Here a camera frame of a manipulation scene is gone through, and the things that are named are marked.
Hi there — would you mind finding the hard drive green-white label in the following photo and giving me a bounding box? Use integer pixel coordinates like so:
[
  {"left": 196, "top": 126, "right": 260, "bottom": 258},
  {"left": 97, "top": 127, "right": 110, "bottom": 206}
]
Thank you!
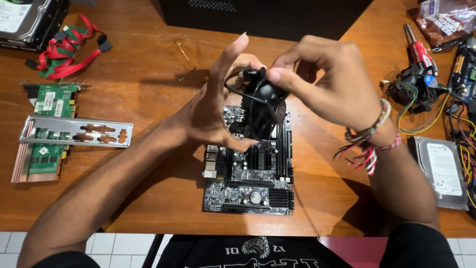
[{"left": 0, "top": 0, "right": 70, "bottom": 51}]

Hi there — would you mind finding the black computer motherboard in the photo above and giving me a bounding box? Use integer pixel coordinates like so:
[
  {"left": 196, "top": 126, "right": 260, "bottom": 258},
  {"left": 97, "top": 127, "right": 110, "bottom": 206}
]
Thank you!
[{"left": 202, "top": 104, "right": 295, "bottom": 216}]

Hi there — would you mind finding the black cooler with blue sticker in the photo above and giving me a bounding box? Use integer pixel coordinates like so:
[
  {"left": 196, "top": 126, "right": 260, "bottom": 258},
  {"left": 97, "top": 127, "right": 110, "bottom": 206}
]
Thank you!
[{"left": 380, "top": 64, "right": 453, "bottom": 135}]

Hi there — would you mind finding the multicolour beaded bracelet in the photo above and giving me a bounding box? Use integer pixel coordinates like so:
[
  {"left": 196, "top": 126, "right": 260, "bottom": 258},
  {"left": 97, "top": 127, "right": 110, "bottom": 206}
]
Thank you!
[{"left": 344, "top": 98, "right": 392, "bottom": 144}]

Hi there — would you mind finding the red data cable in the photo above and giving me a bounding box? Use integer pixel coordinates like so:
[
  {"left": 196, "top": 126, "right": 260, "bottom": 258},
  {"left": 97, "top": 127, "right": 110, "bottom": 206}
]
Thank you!
[
  {"left": 37, "top": 39, "right": 113, "bottom": 81},
  {"left": 25, "top": 14, "right": 108, "bottom": 71}
]

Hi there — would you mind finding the hard drive white label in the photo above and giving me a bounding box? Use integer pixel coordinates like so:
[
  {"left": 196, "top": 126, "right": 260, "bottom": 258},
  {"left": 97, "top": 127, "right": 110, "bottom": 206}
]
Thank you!
[{"left": 409, "top": 136, "right": 470, "bottom": 211}]

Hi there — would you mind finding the red handled screwdriver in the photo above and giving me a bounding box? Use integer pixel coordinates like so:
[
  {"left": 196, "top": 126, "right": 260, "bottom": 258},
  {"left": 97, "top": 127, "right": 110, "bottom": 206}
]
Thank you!
[{"left": 403, "top": 23, "right": 439, "bottom": 77}]

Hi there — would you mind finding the green expansion card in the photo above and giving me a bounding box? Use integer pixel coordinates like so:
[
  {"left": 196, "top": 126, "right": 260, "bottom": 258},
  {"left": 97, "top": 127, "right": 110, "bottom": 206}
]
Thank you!
[{"left": 20, "top": 82, "right": 90, "bottom": 176}]

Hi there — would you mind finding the black processor cooler fan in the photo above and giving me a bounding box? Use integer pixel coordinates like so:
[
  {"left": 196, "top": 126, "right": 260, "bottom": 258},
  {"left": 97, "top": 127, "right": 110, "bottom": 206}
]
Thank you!
[{"left": 224, "top": 67, "right": 289, "bottom": 144}]

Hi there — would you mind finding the silver port shield plate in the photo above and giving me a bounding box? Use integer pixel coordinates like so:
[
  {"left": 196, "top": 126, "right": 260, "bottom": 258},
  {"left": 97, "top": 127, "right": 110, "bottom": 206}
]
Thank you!
[{"left": 19, "top": 115, "right": 134, "bottom": 149}]

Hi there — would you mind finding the black computer case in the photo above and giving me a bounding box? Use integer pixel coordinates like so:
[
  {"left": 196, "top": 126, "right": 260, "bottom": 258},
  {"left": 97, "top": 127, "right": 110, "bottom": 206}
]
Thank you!
[{"left": 158, "top": 0, "right": 375, "bottom": 42}]

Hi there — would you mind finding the person's right hand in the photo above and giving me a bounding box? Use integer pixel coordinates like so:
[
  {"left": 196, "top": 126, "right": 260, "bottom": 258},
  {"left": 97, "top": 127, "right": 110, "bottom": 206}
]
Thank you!
[{"left": 266, "top": 35, "right": 387, "bottom": 132}]

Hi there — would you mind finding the green memory stick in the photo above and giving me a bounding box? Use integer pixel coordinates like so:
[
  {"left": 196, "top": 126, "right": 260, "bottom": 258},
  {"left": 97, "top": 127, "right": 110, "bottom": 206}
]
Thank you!
[{"left": 37, "top": 25, "right": 98, "bottom": 79}]

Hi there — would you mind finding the blue circuit board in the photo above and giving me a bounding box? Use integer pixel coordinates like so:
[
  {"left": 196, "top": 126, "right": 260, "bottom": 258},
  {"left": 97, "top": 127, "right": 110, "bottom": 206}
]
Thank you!
[{"left": 446, "top": 37, "right": 476, "bottom": 105}]

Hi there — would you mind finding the bundle of coloured power cables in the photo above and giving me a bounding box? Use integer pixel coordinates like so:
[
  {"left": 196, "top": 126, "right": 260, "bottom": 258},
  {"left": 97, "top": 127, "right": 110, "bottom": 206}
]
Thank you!
[{"left": 448, "top": 100, "right": 476, "bottom": 209}]

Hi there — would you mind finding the person's left hand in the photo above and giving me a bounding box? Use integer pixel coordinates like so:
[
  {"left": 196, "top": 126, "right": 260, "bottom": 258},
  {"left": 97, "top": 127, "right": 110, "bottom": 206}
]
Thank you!
[{"left": 178, "top": 33, "right": 266, "bottom": 153}]

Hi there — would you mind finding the red white thread bracelet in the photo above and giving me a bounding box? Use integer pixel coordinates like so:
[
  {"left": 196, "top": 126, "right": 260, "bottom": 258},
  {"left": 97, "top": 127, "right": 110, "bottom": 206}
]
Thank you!
[{"left": 334, "top": 130, "right": 404, "bottom": 176}]

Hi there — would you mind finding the copper finned heatsink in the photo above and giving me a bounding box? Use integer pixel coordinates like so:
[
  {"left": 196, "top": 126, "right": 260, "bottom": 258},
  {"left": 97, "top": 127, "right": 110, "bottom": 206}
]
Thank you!
[{"left": 10, "top": 119, "right": 71, "bottom": 184}]

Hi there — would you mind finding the small white blue packet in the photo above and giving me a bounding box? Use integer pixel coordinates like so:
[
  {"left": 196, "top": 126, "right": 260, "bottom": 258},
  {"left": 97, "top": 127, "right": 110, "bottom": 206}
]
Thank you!
[{"left": 419, "top": 0, "right": 442, "bottom": 18}]

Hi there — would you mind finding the black printed shirt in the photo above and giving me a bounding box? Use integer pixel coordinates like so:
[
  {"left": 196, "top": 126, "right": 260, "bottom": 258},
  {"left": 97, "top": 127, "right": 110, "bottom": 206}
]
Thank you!
[{"left": 31, "top": 223, "right": 460, "bottom": 268}]

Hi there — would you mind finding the red seat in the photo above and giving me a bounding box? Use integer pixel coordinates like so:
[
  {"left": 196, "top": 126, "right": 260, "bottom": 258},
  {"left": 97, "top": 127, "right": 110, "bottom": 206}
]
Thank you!
[{"left": 319, "top": 237, "right": 389, "bottom": 268}]

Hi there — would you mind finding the brown snack packet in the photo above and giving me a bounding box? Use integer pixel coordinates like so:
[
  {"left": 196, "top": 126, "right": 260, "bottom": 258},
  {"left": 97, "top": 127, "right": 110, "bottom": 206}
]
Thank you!
[{"left": 415, "top": 0, "right": 476, "bottom": 53}]

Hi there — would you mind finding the black metal table leg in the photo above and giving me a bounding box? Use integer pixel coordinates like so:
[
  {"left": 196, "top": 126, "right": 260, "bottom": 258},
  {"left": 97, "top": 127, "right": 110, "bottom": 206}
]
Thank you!
[{"left": 142, "top": 234, "right": 165, "bottom": 268}]

